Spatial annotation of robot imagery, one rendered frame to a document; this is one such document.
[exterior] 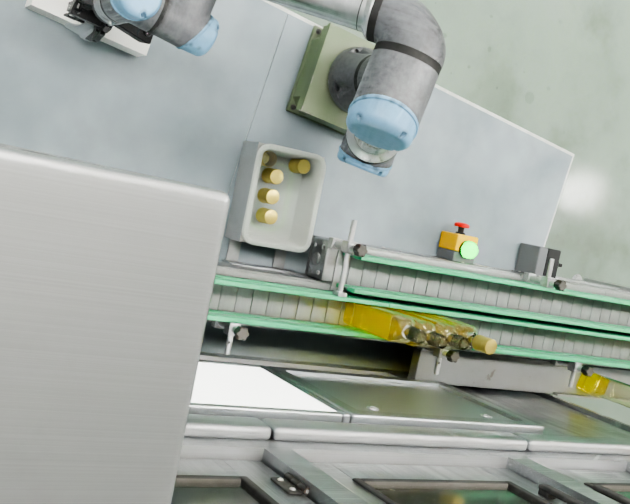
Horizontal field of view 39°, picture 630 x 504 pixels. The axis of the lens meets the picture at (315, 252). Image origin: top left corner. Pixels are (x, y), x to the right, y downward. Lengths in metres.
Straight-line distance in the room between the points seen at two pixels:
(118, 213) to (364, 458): 1.06
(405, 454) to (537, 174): 1.20
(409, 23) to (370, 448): 0.69
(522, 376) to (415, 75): 1.19
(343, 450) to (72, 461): 0.99
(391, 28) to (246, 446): 0.69
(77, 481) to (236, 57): 1.59
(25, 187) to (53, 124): 1.42
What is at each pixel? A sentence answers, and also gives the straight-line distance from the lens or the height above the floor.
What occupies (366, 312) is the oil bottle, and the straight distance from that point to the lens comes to 1.99.
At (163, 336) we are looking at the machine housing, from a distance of 0.51.
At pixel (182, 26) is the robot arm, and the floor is 1.12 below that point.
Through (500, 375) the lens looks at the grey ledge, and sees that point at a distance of 2.40.
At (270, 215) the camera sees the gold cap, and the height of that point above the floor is 0.81.
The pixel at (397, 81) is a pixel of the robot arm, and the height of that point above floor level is 1.40.
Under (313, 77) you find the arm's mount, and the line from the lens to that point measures 2.03.
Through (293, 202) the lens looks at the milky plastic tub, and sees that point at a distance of 2.08.
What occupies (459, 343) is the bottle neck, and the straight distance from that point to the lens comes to 1.94.
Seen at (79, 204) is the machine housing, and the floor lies 2.13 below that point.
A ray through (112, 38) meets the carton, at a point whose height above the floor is 0.81.
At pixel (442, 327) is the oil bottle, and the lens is 1.97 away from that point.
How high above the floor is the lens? 2.60
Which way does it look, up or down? 59 degrees down
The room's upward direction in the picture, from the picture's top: 106 degrees clockwise
